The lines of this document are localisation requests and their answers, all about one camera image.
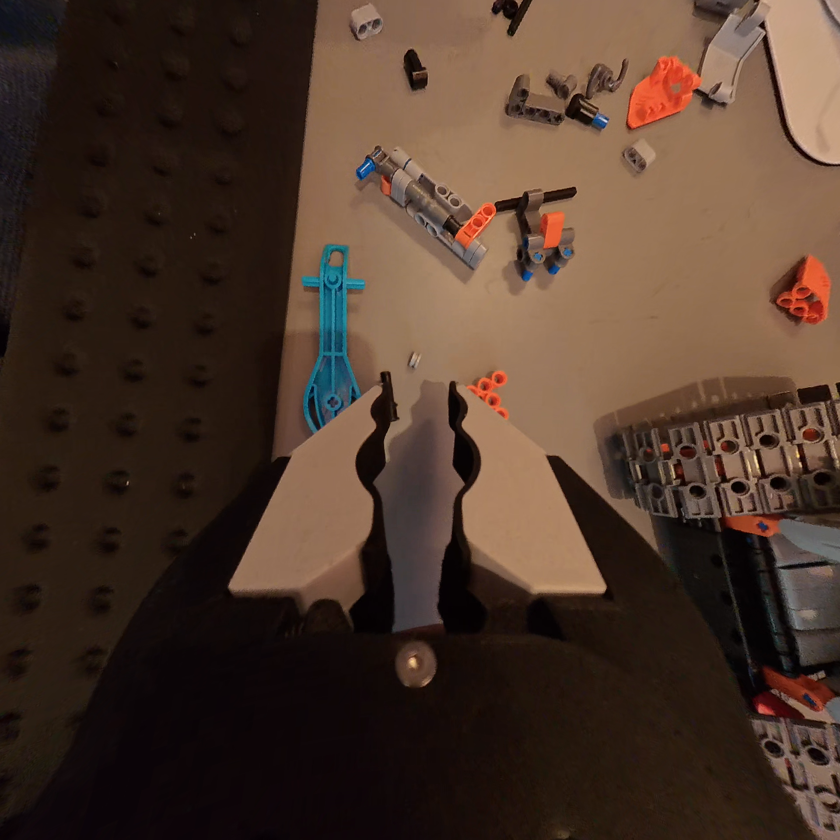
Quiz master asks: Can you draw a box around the dark grey connector piece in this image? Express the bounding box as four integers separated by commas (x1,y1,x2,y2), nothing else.
514,189,549,263

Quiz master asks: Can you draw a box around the grey brick assembly orange beam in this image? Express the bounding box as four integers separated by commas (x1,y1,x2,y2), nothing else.
356,146,497,270

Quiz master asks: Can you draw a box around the orange wedge panel brick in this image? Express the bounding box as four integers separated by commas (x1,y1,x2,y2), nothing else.
771,255,833,326

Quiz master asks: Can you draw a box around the grey angled connector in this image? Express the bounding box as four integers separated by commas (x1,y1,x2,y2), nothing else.
504,74,567,124

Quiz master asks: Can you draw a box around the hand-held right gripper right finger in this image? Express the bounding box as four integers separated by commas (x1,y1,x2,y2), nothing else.
441,381,607,634

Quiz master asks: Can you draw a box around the grey hook connector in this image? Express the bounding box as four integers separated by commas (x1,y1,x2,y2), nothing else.
586,59,630,94

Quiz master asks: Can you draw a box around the orange multi-hole connector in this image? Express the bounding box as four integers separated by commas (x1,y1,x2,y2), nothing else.
467,371,511,421

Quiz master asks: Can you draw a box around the light blue brick separator tool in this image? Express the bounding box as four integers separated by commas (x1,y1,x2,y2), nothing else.
302,245,366,434

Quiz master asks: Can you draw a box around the orange curved panel brick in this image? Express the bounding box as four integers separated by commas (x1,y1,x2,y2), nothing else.
625,56,702,130

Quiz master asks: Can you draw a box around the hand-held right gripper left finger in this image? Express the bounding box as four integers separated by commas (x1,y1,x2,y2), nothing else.
227,384,403,632

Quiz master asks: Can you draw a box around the white book stand base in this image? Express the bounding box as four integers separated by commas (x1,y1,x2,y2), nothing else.
764,0,840,165

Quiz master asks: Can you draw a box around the black dimpled pad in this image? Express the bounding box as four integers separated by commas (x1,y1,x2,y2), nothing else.
0,0,319,840

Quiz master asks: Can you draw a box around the black pin blue end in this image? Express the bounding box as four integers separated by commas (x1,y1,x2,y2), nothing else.
566,94,611,130

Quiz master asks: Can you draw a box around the partly built toy robot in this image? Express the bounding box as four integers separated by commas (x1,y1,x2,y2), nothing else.
610,377,840,840

